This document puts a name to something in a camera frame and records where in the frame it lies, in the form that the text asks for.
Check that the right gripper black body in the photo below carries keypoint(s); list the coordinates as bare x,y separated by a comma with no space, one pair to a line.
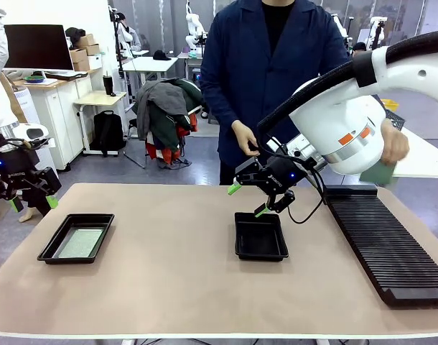
283,176

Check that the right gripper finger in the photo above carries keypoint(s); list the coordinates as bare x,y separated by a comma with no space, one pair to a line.
249,172
281,203

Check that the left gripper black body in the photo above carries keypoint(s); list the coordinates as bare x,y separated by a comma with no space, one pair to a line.
16,167

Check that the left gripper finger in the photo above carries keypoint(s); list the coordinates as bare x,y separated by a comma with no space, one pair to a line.
46,187
10,196

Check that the green perforated circuit board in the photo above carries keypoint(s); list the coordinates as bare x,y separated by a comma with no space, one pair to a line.
377,176
80,242

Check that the person's right forearm navy sleeve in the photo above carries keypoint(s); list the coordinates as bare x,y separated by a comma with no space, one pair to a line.
219,108

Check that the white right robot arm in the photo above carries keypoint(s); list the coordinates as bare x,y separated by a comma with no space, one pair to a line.
334,118

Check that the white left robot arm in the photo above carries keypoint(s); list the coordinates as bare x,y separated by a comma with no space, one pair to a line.
0,100

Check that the black plastic ESD tray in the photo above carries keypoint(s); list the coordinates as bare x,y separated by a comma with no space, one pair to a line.
84,220
260,237

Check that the person's right hand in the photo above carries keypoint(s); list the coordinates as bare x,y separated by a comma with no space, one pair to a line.
246,138

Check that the person's left hand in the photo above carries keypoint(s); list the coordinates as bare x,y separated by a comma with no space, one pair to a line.
395,143

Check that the white air purifier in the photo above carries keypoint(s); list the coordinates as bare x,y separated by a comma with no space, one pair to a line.
28,108

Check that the white storage cabinet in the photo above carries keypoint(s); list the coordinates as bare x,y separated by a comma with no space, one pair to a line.
61,118

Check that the brown paper bag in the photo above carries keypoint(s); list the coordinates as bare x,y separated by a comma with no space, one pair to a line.
14,93

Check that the black backpack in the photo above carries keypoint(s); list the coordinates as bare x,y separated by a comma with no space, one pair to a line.
107,133

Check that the person in navy coat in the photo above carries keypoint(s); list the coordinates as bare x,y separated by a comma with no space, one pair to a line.
269,90

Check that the green bowl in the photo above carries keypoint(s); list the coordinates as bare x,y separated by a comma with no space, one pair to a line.
34,79

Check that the small white rolling table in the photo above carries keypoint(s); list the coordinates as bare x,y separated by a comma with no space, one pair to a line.
100,97

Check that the black slotted board rack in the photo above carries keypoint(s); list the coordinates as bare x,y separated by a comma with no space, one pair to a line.
384,237

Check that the pile of jackets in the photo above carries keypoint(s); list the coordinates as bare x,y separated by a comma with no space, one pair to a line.
161,104

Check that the black tumbler cup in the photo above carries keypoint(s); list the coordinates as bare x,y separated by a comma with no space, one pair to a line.
108,85

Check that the brown cardboard box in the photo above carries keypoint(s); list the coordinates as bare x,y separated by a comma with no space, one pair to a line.
86,40
78,55
93,49
81,65

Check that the black computer monitor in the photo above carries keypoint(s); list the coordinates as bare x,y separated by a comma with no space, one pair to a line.
37,46

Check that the black mesh basket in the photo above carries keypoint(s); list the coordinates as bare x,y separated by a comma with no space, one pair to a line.
395,120

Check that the yellow plastic bin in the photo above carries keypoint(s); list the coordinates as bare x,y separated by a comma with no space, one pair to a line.
389,105

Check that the white side table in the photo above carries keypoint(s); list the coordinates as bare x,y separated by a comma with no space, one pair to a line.
427,158

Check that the black baseball cap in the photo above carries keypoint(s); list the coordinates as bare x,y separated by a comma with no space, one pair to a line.
162,55

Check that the white office desk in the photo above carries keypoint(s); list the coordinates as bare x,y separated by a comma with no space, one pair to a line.
151,64

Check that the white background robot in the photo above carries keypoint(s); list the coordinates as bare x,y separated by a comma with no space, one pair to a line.
194,25
377,32

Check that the background seated person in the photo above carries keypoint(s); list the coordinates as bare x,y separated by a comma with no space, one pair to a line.
129,36

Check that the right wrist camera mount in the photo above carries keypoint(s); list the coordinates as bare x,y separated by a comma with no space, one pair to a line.
294,147

